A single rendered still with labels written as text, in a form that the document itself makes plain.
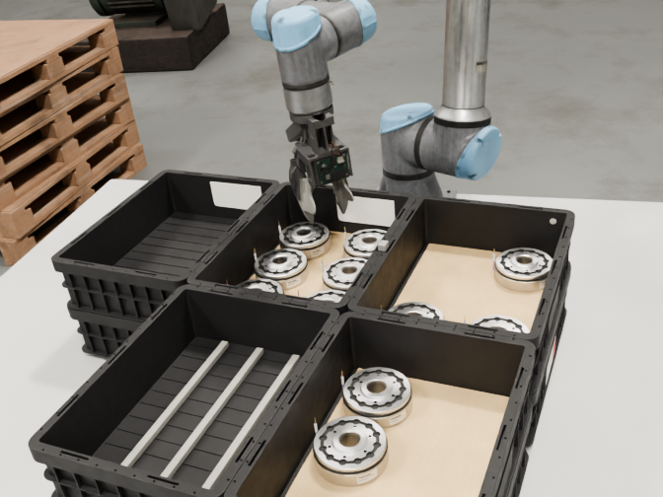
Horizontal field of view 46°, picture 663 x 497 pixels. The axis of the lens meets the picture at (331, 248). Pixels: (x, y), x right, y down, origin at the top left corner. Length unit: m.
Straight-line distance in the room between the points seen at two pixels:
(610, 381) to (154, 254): 0.93
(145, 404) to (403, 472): 0.43
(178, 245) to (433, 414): 0.74
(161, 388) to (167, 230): 0.54
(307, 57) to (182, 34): 4.53
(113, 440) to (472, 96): 0.92
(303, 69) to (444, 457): 0.60
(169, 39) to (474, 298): 4.49
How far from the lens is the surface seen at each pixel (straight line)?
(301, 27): 1.18
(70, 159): 3.79
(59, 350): 1.69
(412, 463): 1.11
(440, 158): 1.61
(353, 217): 1.60
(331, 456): 1.09
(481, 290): 1.43
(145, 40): 5.74
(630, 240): 1.86
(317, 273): 1.50
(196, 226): 1.74
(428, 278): 1.46
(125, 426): 1.25
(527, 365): 1.11
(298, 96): 1.21
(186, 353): 1.36
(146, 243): 1.72
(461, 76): 1.56
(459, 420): 1.17
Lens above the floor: 1.64
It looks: 31 degrees down
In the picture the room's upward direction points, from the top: 6 degrees counter-clockwise
